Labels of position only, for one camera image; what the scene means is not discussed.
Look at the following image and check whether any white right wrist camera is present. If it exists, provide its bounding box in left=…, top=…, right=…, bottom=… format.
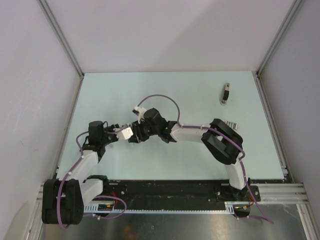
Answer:
left=132, top=106, right=147, bottom=120

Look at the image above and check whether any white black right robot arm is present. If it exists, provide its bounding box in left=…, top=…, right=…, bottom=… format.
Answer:
left=128, top=106, right=250, bottom=201

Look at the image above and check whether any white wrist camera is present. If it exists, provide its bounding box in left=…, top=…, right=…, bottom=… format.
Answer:
left=114, top=124, right=134, bottom=141
left=132, top=106, right=147, bottom=120

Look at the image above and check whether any white slotted cable duct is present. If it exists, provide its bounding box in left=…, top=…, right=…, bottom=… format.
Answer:
left=84, top=203, right=234, bottom=215

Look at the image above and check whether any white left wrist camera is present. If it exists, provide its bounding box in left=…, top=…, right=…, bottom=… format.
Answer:
left=114, top=124, right=134, bottom=141

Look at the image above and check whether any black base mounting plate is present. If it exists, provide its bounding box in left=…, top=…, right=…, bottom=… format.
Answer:
left=51, top=178, right=261, bottom=211

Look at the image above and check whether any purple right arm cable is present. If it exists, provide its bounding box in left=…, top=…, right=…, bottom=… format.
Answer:
left=136, top=94, right=275, bottom=224

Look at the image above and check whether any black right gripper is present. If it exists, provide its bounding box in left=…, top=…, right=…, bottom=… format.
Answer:
left=129, top=118, right=160, bottom=143

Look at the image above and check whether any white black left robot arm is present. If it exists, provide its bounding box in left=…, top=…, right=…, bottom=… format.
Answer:
left=41, top=121, right=120, bottom=228

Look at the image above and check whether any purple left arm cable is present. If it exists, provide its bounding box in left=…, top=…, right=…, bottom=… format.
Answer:
left=56, top=129, right=127, bottom=230

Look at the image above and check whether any red white staple box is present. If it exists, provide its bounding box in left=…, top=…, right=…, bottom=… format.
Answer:
left=223, top=120, right=239, bottom=131

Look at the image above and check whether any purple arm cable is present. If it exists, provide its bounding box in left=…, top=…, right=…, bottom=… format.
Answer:
left=136, top=94, right=275, bottom=224
left=56, top=129, right=127, bottom=230

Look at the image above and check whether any aluminium frame rail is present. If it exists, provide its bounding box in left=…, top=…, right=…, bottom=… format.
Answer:
left=256, top=183, right=309, bottom=205

